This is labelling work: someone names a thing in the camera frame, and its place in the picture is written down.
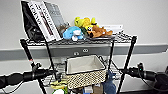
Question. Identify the pale basket with dark spots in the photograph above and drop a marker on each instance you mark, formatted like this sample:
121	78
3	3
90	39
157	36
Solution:
86	78

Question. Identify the yellow soft toy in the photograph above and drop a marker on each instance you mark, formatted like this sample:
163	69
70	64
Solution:
59	86

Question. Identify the green and white bowl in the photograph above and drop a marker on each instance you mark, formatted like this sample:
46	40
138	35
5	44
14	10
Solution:
59	91

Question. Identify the blue shark plush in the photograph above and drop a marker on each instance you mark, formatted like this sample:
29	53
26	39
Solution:
109	85

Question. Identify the small brown box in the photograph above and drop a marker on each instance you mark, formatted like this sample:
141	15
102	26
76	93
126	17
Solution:
98	90

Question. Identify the white flat box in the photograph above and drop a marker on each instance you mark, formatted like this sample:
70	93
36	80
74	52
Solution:
115	27

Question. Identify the blue cup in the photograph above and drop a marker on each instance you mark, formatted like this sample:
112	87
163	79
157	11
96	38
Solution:
88	90

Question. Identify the black flat box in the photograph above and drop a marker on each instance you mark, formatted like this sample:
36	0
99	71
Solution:
28	23

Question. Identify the blue plush toy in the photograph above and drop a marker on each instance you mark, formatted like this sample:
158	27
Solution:
71	32

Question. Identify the white book with dark print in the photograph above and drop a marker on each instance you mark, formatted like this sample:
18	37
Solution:
43	20

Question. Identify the grey book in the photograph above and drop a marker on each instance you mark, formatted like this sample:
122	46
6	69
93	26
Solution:
56	13

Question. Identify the yellow plush toy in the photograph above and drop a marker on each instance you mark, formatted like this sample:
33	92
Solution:
85	22

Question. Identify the long grey wall band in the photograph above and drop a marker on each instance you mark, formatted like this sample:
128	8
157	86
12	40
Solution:
150	49

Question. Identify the grey wall socket plate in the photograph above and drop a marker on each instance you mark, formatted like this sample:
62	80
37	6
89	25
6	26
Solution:
76	53

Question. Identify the white wall socket plate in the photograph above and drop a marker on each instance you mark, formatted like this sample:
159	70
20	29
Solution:
85	50

